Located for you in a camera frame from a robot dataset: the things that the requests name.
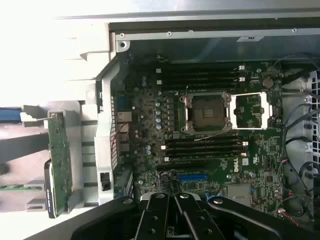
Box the thin red wire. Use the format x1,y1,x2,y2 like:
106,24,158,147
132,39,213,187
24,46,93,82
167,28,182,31
111,122,131,151

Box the CPU socket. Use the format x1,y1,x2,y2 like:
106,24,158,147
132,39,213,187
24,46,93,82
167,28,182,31
179,90,233,134

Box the grey parts rack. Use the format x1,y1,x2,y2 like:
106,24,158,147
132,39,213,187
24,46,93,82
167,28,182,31
0,99,100,213

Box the red and black twisted wire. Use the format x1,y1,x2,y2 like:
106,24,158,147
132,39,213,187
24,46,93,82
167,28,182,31
278,158,301,227

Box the silver chipset heat sink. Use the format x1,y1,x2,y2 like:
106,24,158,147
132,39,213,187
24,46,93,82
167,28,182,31
226,183,251,206

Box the thin metal locking lever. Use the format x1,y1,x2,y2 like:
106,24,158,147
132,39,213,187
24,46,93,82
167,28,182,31
194,130,235,142

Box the silver socket cover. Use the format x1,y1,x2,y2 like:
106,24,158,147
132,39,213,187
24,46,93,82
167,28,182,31
229,91,273,130

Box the RAM slot with white latches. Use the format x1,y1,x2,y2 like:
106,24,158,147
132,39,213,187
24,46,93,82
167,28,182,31
163,152,248,163
155,65,246,74
161,141,249,151
156,76,246,85

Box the round coin battery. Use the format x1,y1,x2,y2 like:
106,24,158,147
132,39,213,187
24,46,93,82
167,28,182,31
261,77,275,89

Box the long black expansion slot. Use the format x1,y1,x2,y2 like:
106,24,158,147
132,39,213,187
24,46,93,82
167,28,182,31
156,162,222,171

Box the black open PC case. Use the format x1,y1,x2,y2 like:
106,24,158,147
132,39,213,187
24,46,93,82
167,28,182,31
94,21,320,227

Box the green RAM stick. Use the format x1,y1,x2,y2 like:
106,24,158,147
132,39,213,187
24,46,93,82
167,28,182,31
0,184,46,192

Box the blue expansion slot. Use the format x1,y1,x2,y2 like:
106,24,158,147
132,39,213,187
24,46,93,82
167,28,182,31
178,173,209,183

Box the green motherboard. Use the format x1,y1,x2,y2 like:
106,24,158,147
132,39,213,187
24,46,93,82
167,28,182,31
113,53,286,218

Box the black RAM slot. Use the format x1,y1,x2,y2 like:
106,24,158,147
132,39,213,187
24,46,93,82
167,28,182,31
159,83,241,90
159,71,241,79
163,136,241,145
163,147,242,156

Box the black wire bundle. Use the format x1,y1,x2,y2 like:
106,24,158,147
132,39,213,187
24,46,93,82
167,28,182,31
273,51,320,223

